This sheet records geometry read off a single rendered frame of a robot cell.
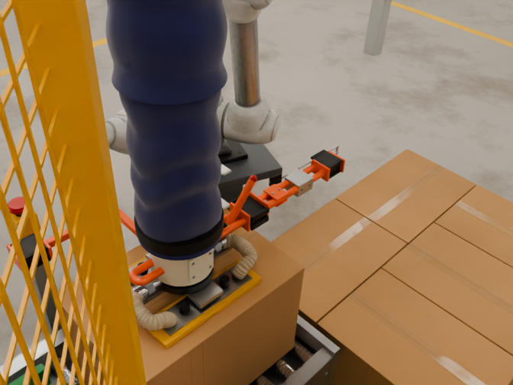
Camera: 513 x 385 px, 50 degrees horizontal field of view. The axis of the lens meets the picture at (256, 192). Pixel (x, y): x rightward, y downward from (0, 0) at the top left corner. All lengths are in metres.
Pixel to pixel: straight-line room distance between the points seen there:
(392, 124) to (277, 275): 2.73
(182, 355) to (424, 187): 1.63
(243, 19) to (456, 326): 1.32
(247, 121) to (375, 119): 2.18
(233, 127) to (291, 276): 0.80
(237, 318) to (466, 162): 2.74
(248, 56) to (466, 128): 2.63
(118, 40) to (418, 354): 1.46
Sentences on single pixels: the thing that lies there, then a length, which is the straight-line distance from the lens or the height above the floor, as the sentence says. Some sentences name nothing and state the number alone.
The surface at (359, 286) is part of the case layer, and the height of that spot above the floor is 0.54.
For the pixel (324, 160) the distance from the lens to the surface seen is 1.80.
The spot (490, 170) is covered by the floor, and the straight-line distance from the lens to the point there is 3.97.
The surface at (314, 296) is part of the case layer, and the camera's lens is 2.11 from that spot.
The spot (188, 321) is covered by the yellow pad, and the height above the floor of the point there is 0.98.
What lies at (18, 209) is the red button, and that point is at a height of 1.04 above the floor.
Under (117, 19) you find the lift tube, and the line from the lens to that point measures 1.06.
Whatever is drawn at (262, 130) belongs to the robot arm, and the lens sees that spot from 2.18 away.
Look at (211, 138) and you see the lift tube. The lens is 1.18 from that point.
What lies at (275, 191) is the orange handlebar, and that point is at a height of 1.09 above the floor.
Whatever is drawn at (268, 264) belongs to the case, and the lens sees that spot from 1.64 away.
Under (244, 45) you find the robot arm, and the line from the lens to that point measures 1.97.
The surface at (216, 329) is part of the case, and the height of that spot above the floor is 0.95.
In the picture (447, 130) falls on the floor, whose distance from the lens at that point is 4.28.
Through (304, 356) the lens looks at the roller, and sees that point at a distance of 1.94.
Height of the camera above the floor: 2.15
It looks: 40 degrees down
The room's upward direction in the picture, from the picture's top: 3 degrees clockwise
